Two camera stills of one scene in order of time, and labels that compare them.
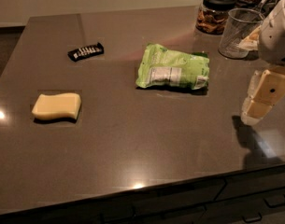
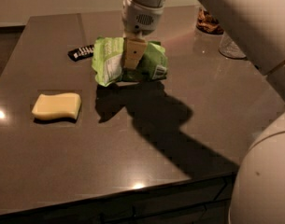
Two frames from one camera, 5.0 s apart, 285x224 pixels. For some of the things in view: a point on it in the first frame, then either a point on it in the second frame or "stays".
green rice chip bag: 160,65 -> 108,62
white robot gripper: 277,37 -> 140,20
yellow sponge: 49,106 stays
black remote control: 85,52 stays
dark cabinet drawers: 259,197 stays
